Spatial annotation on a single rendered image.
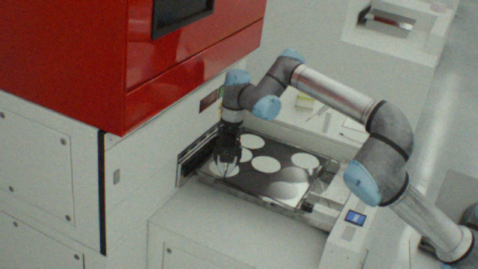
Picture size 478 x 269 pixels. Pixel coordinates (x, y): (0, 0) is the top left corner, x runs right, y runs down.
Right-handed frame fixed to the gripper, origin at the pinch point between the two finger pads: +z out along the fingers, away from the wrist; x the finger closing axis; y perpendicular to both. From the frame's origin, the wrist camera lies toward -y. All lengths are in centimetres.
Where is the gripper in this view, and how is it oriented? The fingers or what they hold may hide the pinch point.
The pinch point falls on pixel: (224, 175)
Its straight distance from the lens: 168.0
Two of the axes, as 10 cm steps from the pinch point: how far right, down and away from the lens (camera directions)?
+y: -0.4, -5.0, 8.7
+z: -1.3, 8.6, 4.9
